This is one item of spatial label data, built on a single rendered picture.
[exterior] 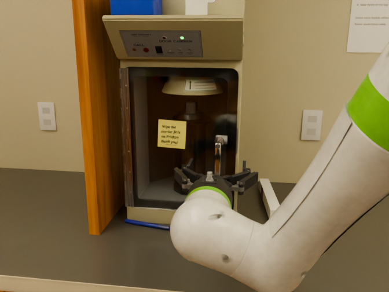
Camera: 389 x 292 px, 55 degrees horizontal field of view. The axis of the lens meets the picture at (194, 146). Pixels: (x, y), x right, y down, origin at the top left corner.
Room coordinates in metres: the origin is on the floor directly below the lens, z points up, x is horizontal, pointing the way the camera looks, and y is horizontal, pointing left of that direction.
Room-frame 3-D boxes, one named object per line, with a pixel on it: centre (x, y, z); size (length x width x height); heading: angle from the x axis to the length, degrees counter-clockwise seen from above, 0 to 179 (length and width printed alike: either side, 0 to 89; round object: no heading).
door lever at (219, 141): (0.94, -0.06, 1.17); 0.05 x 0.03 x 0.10; 172
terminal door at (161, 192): (0.98, 0.04, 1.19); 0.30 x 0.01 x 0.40; 82
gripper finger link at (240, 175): (0.81, -0.09, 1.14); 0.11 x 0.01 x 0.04; 131
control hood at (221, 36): (0.93, 0.05, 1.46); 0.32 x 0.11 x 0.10; 82
